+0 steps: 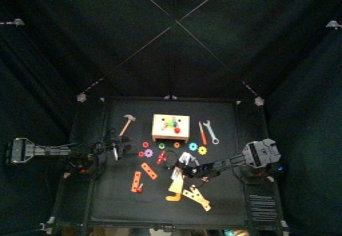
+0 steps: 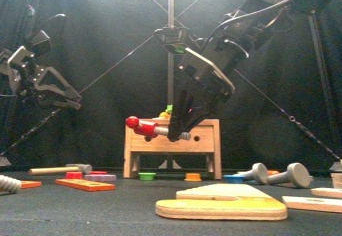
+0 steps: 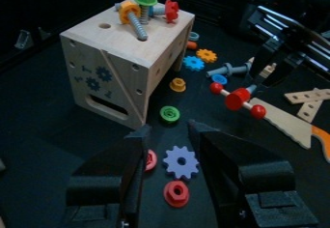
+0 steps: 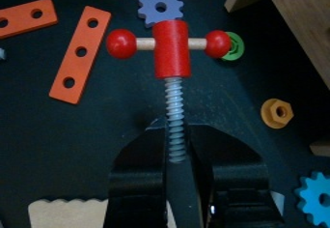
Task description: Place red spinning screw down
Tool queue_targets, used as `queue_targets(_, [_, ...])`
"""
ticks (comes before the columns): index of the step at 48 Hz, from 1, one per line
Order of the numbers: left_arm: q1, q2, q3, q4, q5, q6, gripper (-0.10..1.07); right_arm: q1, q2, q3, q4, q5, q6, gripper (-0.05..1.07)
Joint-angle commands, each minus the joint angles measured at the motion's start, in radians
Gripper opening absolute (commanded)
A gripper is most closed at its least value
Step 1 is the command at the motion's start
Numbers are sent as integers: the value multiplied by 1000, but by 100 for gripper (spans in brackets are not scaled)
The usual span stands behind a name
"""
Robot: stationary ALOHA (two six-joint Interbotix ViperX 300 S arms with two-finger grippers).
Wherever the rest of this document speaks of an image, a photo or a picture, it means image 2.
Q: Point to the red toy screw grey thread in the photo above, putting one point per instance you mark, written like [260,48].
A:
[144,127]

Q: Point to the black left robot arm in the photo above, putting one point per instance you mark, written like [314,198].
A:
[44,35]

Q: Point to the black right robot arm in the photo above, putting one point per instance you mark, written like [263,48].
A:
[271,6]

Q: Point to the grey threaded toy screw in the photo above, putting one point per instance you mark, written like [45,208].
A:
[8,184]

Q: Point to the yellow green toy piece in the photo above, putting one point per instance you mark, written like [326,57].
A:
[165,114]

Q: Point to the wooden toy workbench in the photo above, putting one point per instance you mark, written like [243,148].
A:
[201,145]

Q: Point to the orange toy nut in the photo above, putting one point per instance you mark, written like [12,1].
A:
[192,177]

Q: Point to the green toy nut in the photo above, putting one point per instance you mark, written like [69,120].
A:
[147,176]

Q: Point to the wooden toy hammer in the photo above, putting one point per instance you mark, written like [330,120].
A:
[53,170]

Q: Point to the blue toy nut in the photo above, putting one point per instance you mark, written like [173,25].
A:
[232,179]

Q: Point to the small red block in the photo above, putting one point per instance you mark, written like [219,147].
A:
[73,175]

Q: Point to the grey toy bolt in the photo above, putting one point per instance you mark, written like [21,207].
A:
[296,175]
[259,173]

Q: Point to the flat red piece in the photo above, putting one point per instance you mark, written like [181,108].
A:
[97,172]

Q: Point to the purple block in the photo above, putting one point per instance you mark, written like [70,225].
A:
[100,177]

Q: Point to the small orange disc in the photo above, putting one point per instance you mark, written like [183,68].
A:
[272,172]

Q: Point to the short orange plank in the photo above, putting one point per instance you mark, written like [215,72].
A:
[29,184]

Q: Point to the long orange plank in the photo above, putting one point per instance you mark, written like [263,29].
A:
[84,185]

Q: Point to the yellow wooden toy wrench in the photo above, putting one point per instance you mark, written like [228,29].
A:
[221,206]

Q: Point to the plain wooden plank with hole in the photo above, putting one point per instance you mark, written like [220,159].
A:
[311,204]

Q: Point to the plain wooden block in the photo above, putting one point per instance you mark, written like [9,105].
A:
[336,180]

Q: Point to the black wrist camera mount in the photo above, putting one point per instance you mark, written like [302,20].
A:
[208,67]

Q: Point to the black camera on pole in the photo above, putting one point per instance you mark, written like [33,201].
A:
[171,40]

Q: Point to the vertical metal frame pole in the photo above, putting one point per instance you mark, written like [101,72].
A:
[171,6]

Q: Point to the black slanted frame strut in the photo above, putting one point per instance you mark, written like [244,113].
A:
[318,63]

